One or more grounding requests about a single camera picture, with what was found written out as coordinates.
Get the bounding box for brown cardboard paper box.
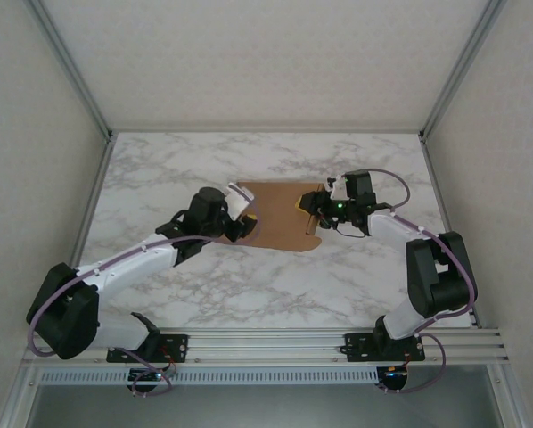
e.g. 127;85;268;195
212;179;324;253

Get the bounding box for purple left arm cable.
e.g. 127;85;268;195
27;184;263;397

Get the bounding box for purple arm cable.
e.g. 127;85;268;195
27;184;263;397
366;168;480;396

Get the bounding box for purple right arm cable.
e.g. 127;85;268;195
366;168;480;396

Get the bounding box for aluminium table side rail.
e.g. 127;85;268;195
50;132;119;331
420;132;480;330

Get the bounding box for aluminium mounting rail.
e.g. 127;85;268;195
23;328;511;367

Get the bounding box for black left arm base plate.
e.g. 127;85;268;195
106;333;190;365

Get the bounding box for grey slotted cable duct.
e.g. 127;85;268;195
38;367;381;385

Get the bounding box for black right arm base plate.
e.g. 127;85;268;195
344;332;427;363

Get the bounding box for aluminium frame post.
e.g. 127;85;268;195
23;0;116;140
420;0;511;140

